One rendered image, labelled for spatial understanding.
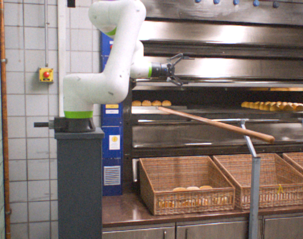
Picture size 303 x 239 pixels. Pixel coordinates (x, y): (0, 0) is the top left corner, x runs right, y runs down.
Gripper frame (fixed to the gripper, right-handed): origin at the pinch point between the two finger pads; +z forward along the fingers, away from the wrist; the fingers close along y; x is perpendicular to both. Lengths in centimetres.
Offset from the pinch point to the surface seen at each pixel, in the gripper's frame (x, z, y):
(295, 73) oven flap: -53, 108, -2
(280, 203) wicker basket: -5, 68, 89
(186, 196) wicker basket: -6, 1, 79
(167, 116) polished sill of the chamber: -55, 1, 33
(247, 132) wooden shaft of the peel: 60, 5, 30
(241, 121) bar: -16, 42, 33
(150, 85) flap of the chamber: -40.4, -16.1, 9.3
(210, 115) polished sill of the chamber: -55, 36, 32
